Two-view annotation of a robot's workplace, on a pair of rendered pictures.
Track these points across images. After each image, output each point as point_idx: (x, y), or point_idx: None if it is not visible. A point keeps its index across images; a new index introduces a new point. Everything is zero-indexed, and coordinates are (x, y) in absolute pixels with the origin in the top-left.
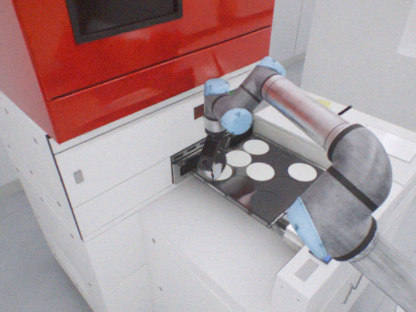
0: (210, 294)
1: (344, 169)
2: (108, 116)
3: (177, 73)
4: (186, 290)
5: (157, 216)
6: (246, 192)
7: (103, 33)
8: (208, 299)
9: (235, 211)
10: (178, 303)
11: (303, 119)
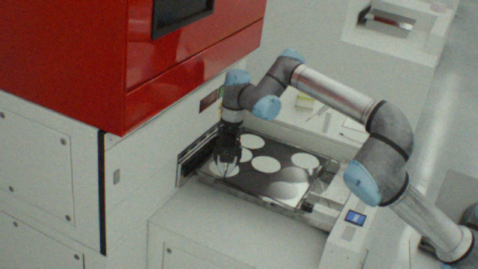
0: None
1: (385, 132)
2: (156, 107)
3: (202, 64)
4: None
5: (172, 222)
6: (261, 184)
7: (168, 30)
8: None
9: (250, 207)
10: None
11: (340, 100)
